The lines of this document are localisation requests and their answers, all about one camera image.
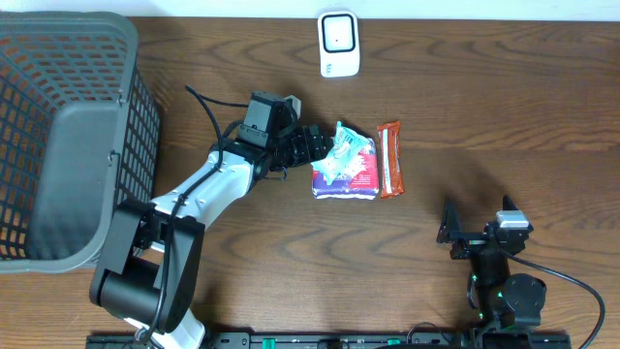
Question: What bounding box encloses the teal wet wipes pack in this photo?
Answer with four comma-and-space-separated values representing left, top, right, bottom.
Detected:
312, 121, 370, 185

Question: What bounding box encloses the red purple snack pack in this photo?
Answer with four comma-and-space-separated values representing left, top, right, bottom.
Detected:
312, 139, 380, 200

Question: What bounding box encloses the red snack bar wrapper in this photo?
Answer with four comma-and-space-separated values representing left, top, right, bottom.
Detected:
377, 121, 405, 199

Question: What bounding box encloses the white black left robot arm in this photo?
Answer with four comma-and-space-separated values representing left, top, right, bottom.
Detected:
86, 91, 333, 348

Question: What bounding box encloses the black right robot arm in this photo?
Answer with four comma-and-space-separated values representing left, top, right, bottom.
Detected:
437, 196, 546, 330

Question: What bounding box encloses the grey plastic mesh basket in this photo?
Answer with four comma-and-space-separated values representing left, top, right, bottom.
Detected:
1, 12, 161, 273

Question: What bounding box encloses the black right camera cable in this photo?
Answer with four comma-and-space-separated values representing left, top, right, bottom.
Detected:
493, 241, 606, 349

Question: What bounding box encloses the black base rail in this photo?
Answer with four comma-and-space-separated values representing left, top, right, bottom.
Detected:
85, 331, 574, 349

